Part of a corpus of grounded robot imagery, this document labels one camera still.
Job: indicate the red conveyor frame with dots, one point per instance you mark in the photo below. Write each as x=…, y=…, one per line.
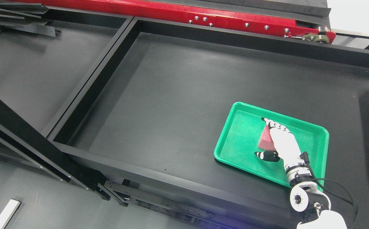
x=240, y=21

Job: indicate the white standing desk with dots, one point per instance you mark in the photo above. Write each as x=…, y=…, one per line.
x=7, y=213

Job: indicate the green plastic tray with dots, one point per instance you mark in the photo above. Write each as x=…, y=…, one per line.
x=241, y=135

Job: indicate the left black metal shelf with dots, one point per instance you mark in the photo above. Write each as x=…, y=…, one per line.
x=54, y=61

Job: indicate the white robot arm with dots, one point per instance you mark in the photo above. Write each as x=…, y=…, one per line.
x=313, y=205

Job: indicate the black metal shelf rack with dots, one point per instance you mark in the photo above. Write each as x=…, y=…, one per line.
x=155, y=111

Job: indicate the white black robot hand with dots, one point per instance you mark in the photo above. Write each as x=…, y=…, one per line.
x=284, y=145

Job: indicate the pink foam block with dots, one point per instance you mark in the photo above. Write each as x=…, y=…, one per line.
x=266, y=141

